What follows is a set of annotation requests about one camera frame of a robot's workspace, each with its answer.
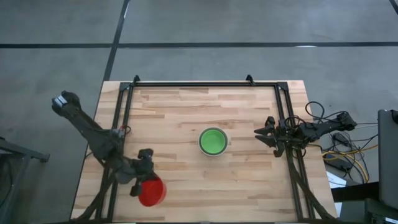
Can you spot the large green plastic bowl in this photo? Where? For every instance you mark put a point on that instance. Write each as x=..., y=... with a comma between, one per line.
x=202, y=137

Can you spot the small green plastic bowl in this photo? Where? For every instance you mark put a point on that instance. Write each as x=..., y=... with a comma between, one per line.
x=213, y=142

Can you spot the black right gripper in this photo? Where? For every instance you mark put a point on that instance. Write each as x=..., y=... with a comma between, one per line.
x=280, y=137

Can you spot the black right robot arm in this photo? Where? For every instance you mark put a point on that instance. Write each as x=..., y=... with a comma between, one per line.
x=323, y=127

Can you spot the black side table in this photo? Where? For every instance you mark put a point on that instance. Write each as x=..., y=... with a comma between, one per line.
x=357, y=191

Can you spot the black power adapter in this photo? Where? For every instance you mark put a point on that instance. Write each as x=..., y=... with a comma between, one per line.
x=337, y=164

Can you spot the red plastic bowl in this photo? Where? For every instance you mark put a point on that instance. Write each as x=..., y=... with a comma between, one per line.
x=154, y=194

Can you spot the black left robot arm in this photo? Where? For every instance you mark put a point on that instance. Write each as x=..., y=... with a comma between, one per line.
x=93, y=133

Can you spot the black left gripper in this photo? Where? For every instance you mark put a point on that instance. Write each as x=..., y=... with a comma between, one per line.
x=140, y=171

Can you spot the white paper sheet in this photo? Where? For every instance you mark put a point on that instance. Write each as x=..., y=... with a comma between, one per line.
x=334, y=180

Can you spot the white ribbed bowl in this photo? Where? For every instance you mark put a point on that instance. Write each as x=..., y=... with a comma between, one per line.
x=214, y=155

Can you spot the black aluminium table frame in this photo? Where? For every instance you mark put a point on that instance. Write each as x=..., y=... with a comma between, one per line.
x=202, y=84

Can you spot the black metal stand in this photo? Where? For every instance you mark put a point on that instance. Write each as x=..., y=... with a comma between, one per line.
x=25, y=152

